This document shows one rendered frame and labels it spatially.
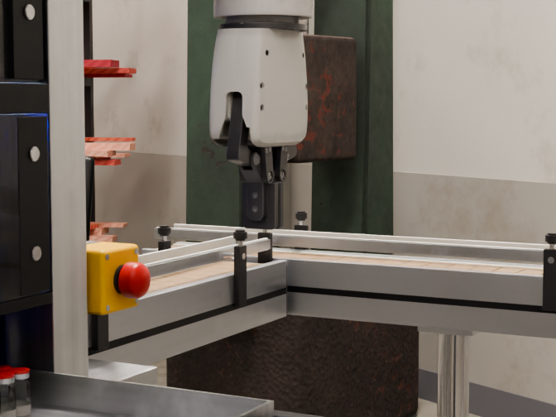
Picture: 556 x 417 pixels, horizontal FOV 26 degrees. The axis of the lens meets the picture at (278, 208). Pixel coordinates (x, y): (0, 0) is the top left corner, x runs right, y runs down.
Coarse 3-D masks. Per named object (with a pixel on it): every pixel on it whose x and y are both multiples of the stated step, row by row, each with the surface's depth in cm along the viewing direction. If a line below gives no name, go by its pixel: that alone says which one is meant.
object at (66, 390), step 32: (32, 384) 125; (64, 384) 123; (96, 384) 121; (128, 384) 119; (32, 416) 119; (64, 416) 119; (96, 416) 119; (128, 416) 119; (160, 416) 118; (192, 416) 116; (224, 416) 114; (256, 416) 109
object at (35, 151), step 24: (24, 0) 118; (24, 24) 119; (24, 48) 119; (24, 72) 119; (24, 120) 119; (24, 144) 119; (24, 168) 119; (24, 192) 119; (24, 216) 119; (48, 216) 123; (24, 240) 119; (48, 240) 123; (24, 264) 120; (48, 264) 123; (24, 288) 120; (48, 288) 123
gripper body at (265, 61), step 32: (224, 32) 100; (256, 32) 99; (288, 32) 102; (224, 64) 99; (256, 64) 98; (288, 64) 102; (224, 96) 99; (256, 96) 98; (288, 96) 102; (224, 128) 102; (256, 128) 99; (288, 128) 103
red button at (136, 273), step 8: (128, 264) 132; (136, 264) 132; (120, 272) 132; (128, 272) 131; (136, 272) 131; (144, 272) 132; (120, 280) 131; (128, 280) 131; (136, 280) 131; (144, 280) 132; (120, 288) 132; (128, 288) 131; (136, 288) 131; (144, 288) 132; (128, 296) 132; (136, 296) 132
